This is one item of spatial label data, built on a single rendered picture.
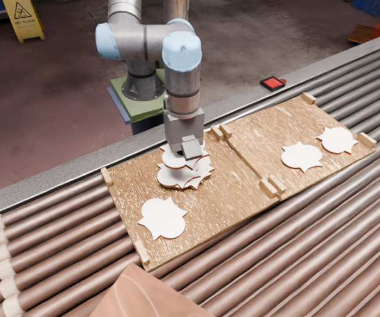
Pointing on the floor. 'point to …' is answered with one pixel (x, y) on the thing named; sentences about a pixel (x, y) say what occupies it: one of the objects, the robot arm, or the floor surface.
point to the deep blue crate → (377, 6)
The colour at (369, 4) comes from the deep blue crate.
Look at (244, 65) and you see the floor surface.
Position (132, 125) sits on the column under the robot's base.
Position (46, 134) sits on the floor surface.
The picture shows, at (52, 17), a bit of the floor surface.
